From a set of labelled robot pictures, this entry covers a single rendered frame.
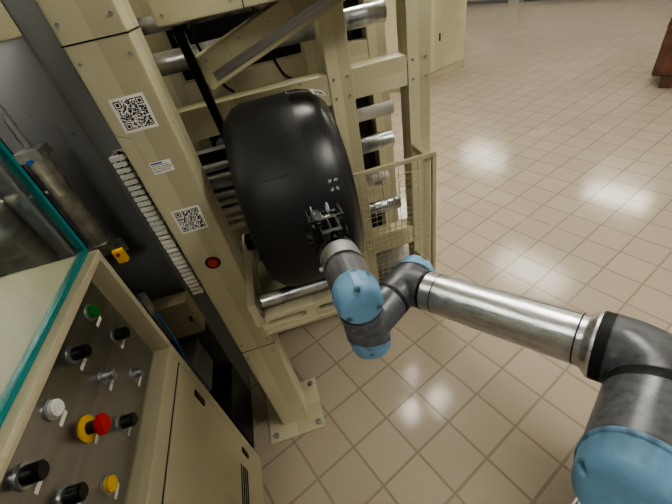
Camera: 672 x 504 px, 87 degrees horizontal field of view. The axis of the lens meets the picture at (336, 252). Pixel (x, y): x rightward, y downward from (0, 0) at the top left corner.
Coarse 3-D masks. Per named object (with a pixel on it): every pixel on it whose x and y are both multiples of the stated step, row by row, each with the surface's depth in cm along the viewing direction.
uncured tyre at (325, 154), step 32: (288, 96) 91; (224, 128) 91; (256, 128) 84; (288, 128) 84; (320, 128) 84; (256, 160) 81; (288, 160) 82; (320, 160) 82; (256, 192) 81; (288, 192) 82; (320, 192) 83; (352, 192) 87; (256, 224) 84; (288, 224) 84; (352, 224) 89; (288, 256) 88
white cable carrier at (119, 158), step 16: (112, 160) 84; (128, 160) 86; (128, 176) 87; (144, 192) 91; (144, 208) 93; (160, 224) 97; (160, 240) 100; (176, 256) 104; (192, 272) 109; (192, 288) 112
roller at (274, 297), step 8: (320, 280) 114; (280, 288) 114; (288, 288) 113; (296, 288) 113; (304, 288) 113; (312, 288) 113; (320, 288) 114; (264, 296) 112; (272, 296) 112; (280, 296) 112; (288, 296) 113; (296, 296) 113; (264, 304) 112; (272, 304) 113
